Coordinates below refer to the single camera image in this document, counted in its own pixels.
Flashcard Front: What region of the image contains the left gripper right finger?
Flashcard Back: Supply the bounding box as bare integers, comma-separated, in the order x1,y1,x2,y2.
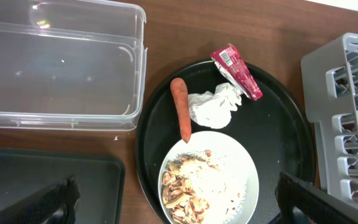
274,172,358,224

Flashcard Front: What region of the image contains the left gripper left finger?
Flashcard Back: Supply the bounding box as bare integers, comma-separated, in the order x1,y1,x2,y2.
0,175,80,224

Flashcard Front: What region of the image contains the white tissue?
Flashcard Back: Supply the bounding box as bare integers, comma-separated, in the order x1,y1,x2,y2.
188,83,242,129

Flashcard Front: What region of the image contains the grey dishwasher rack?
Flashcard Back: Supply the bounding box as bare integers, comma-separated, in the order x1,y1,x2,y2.
301,33,358,209

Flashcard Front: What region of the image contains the black rectangular tray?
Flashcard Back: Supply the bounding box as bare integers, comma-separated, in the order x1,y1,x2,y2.
0,148,125,224

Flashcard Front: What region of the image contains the round black tray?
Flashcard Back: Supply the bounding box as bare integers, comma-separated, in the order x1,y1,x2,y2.
135,60,316,223

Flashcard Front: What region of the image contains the white plate with food scraps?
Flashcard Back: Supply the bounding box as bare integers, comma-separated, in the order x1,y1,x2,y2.
158,131,259,223

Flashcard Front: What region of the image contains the clear plastic bin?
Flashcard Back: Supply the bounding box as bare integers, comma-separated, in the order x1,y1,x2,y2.
0,0,147,131

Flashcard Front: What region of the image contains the red snack wrapper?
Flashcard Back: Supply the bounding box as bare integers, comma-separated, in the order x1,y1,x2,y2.
210,44,263,101

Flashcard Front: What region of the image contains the orange carrot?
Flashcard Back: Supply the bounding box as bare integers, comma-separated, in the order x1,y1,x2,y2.
170,78,191,143

